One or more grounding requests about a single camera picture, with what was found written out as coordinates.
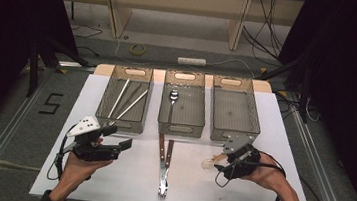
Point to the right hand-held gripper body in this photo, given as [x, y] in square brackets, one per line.
[243, 164]

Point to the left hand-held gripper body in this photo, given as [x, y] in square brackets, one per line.
[94, 152]

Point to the white chopstick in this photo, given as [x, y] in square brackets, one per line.
[130, 106]
[119, 98]

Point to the smoky clear plastic bin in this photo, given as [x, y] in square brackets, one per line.
[142, 110]
[235, 116]
[188, 115]

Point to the metal spoon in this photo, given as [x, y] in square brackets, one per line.
[173, 95]

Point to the person's left hand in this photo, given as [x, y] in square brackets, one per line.
[78, 170]

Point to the person's right hand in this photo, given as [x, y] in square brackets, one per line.
[270, 177]

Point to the yellow tape roll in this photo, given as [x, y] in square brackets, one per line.
[137, 49]

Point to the black metal stand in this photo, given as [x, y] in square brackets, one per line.
[305, 93]
[33, 65]

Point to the white power strip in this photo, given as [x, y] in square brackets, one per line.
[191, 61]

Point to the dark curtain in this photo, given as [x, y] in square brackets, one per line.
[4, 45]
[352, 82]

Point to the beige wooden desk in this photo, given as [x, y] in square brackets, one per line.
[177, 0]

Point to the metal floor rail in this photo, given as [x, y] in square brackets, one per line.
[325, 183]
[0, 148]

